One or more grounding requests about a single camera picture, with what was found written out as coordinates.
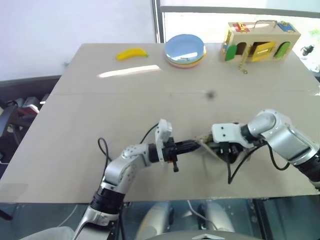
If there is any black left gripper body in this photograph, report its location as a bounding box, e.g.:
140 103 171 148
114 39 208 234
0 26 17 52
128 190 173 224
161 137 181 173

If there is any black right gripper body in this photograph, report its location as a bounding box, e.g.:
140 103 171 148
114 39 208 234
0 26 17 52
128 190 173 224
212 141 243 163

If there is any silver rounded robot leg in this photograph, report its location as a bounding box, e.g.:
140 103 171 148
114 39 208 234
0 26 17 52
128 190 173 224
136 200 175 238
197 200 236 233

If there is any pink plate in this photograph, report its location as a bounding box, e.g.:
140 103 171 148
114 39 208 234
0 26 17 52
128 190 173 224
166 58 202 69

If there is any dark rounded robot chest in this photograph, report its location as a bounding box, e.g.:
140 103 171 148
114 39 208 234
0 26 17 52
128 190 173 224
138 230 271 240

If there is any yellow toy banana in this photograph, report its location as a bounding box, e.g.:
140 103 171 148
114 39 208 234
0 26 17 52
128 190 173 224
115 47 150 61

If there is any wooden lock box toy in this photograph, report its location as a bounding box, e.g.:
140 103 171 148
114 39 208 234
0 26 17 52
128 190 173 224
219 19 302 63

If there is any small black device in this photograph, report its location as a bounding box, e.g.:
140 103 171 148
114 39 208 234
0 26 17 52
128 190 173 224
299 44 316 57

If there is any white rounded shape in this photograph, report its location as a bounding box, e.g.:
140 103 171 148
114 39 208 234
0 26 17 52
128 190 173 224
18 226 76 240

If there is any red and black clutter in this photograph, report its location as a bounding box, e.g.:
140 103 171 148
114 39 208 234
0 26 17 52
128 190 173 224
14 93 51 121

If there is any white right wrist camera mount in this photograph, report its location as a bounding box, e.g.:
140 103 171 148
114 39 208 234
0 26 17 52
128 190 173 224
211 122 252 148

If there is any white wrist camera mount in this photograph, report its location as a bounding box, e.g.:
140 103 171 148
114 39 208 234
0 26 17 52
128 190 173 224
154 118 173 168
211 122 252 148

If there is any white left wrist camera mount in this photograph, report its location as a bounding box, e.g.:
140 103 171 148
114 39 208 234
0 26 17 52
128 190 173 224
154 118 173 168

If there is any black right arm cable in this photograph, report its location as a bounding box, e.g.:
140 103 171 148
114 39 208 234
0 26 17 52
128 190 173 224
226 139 291 185

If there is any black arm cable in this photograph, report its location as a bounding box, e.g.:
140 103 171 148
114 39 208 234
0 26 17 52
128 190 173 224
226 139 291 185
97 122 161 176

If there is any white thin cable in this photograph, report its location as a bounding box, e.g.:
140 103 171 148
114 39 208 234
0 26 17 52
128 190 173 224
186 199 218 230

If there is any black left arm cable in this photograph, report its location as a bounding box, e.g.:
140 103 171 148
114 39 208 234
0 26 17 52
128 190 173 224
97 122 161 176

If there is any brass chain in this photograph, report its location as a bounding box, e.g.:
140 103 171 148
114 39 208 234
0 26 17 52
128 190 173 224
237 52 249 75

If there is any grey window frame post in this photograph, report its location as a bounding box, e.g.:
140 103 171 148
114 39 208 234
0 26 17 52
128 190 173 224
151 0 166 44

